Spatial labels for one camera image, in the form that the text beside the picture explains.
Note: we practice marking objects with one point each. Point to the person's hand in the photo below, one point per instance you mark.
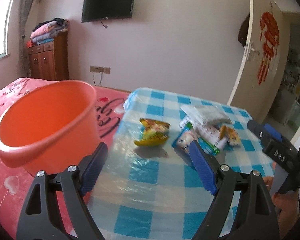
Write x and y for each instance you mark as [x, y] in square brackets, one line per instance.
[289, 206]

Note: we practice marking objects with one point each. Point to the wooden cabinet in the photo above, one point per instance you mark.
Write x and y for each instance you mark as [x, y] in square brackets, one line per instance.
[49, 61]

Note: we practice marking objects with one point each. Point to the white door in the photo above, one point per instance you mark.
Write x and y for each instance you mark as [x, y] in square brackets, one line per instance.
[246, 93]

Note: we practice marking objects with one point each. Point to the large white plastic package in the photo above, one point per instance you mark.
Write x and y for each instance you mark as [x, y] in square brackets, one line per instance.
[203, 115]

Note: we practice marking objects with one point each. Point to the grey checkered curtain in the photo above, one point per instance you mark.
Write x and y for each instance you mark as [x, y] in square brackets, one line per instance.
[24, 11]

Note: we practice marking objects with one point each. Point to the white printed flat package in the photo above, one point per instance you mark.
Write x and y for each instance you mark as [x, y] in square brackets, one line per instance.
[208, 137]

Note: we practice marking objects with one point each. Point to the black wall television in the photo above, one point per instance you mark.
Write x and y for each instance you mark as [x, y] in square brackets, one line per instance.
[95, 10]

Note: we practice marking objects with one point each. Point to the folded clothes pile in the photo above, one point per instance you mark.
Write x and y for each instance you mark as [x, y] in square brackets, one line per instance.
[47, 31]

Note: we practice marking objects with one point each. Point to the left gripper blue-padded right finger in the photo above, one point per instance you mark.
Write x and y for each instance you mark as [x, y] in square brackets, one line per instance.
[255, 217]

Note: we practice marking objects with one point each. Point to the red door decoration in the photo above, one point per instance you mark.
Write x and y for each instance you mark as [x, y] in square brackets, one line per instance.
[271, 40]

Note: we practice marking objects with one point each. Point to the orange bread snack packet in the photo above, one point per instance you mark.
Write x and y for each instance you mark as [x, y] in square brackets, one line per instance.
[230, 134]

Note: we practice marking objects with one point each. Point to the yellow snack bag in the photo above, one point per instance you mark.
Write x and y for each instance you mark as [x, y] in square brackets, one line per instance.
[155, 133]

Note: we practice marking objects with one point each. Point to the blue cartoon snack packet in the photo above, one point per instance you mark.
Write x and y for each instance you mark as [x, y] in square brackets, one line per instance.
[184, 139]

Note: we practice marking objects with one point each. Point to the wall power socket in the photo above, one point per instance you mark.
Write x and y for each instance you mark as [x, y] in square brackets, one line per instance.
[95, 69]

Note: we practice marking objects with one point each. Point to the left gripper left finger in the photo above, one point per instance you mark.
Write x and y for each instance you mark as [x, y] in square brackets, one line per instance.
[41, 217]

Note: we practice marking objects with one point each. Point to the orange plastic bucket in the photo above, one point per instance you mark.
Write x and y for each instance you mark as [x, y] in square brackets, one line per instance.
[50, 128]

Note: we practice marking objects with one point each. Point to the blue white checkered tablecloth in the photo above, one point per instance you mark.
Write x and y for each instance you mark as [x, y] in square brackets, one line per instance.
[149, 193]

